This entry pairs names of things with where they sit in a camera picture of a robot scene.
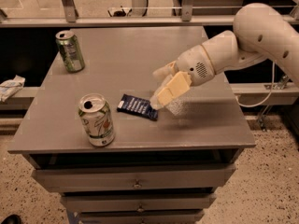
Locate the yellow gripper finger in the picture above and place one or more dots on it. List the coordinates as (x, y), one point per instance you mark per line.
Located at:
(163, 72)
(171, 88)

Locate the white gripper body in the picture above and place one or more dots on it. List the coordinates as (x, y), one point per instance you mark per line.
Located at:
(193, 63)

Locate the blue rxbar blueberry wrapper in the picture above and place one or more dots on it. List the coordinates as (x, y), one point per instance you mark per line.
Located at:
(137, 106)

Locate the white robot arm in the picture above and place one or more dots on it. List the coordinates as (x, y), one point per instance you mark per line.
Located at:
(259, 33)

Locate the white 7up can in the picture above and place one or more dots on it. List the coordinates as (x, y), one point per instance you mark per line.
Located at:
(95, 115)

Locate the green soda can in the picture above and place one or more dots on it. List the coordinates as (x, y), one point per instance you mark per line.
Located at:
(69, 49)

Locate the grey drawer cabinet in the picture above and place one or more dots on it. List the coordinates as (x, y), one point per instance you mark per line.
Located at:
(206, 126)

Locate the top grey drawer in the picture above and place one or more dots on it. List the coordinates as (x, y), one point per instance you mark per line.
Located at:
(134, 178)

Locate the grey drawer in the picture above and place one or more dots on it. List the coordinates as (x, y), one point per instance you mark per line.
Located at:
(148, 217)
(138, 203)
(134, 178)

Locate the middle grey drawer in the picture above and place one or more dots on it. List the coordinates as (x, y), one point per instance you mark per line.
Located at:
(138, 203)

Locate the bottom grey drawer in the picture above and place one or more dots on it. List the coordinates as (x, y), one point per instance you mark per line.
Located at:
(148, 217)

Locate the white crumpled cloth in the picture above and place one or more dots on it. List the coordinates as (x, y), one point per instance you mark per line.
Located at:
(9, 87)

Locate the black shoe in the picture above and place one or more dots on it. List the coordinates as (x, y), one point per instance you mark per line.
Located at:
(12, 219)

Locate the metal railing frame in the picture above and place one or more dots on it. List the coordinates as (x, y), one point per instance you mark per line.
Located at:
(98, 13)

